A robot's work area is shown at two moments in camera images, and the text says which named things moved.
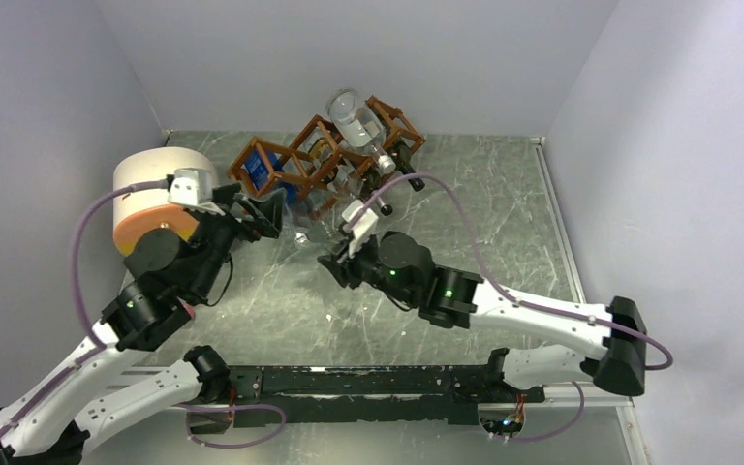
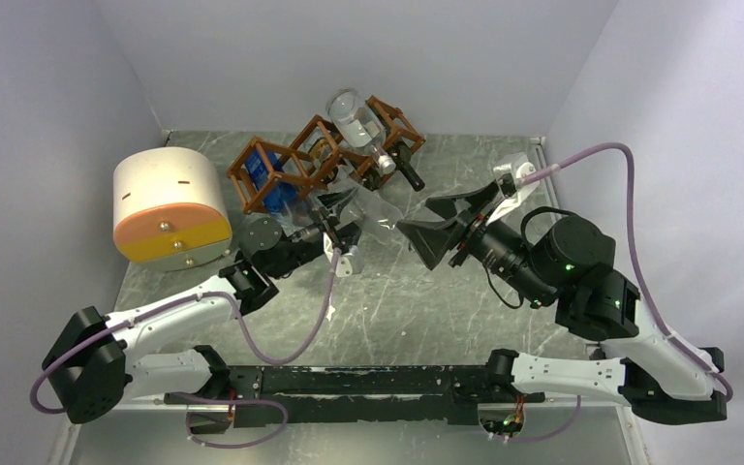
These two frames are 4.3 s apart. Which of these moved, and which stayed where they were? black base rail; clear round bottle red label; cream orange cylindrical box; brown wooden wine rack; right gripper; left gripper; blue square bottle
Moved: right gripper; left gripper
Stayed: black base rail; blue square bottle; cream orange cylindrical box; brown wooden wine rack; clear round bottle red label
